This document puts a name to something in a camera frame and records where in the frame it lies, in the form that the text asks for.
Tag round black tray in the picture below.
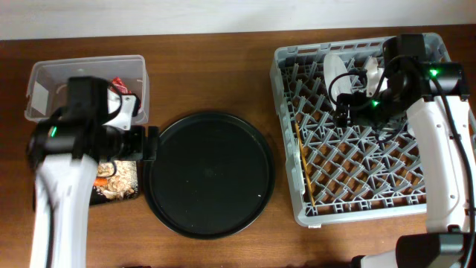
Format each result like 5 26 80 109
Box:
143 112 276 240

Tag grey plate with food scraps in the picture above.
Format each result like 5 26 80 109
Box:
324 54 352 101

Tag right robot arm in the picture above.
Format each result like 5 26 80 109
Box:
324 53 475 267

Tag grey dishwasher rack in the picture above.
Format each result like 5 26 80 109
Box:
270 33 455 228

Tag red snack wrapper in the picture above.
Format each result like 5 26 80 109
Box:
108 77 141 116

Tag black rectangular tray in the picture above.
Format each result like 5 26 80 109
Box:
32 159 142 211

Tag clear plastic bin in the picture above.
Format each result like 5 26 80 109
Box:
25 55 149 125

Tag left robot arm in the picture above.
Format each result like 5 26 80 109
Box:
27 109 159 267

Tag pile of food scraps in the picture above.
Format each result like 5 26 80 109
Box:
94 160 138 201

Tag wooden chopstick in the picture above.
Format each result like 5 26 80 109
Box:
294 121 315 208

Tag orange carrot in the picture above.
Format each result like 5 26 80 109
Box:
94 177 108 187

